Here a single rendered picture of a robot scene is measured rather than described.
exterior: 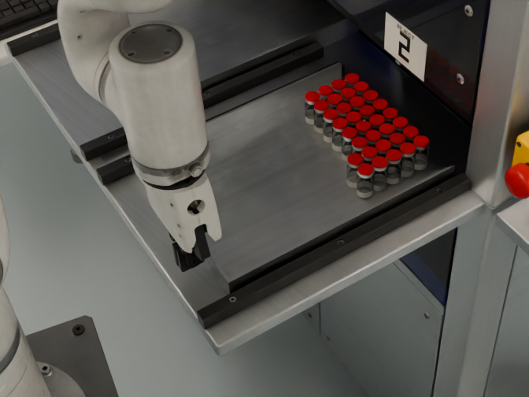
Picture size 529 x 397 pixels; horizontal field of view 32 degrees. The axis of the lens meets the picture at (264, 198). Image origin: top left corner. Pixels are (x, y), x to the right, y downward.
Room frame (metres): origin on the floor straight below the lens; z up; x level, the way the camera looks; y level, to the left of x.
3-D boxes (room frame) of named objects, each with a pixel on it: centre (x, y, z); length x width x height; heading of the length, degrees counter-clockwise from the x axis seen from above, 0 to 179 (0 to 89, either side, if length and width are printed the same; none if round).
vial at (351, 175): (0.85, -0.12, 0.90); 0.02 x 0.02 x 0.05
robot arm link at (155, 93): (0.73, 0.10, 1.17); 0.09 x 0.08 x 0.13; 42
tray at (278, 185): (0.87, -0.04, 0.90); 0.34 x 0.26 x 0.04; 118
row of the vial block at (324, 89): (0.93, -0.13, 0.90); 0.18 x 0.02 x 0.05; 28
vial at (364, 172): (0.83, -0.13, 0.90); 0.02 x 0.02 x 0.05
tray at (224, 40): (1.22, 0.04, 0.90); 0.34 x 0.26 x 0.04; 118
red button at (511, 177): (0.73, -0.30, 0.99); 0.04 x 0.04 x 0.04; 28
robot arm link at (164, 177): (0.72, 0.10, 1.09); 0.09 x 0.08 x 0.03; 28
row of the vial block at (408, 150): (0.94, -0.15, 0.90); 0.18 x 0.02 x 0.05; 28
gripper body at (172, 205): (0.72, 0.10, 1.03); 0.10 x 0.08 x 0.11; 28
